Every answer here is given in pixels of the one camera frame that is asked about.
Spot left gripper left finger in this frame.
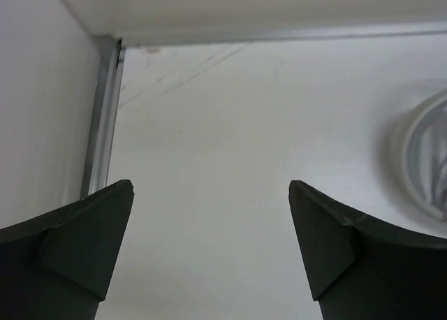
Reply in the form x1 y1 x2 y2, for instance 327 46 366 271
1 180 134 319

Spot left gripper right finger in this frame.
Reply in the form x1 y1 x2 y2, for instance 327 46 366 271
288 181 446 319

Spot grey white headphones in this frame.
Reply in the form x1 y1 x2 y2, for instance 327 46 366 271
376 82 446 222

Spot grey headphone cable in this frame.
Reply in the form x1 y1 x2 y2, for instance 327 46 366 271
415 96 447 209

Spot left metal rail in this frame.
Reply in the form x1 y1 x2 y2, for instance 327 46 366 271
80 35 125 198

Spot metal rail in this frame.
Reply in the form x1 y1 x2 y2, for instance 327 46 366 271
121 20 446 48
80 35 125 198

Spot back metal rail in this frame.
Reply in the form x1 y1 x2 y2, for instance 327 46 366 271
121 20 446 48

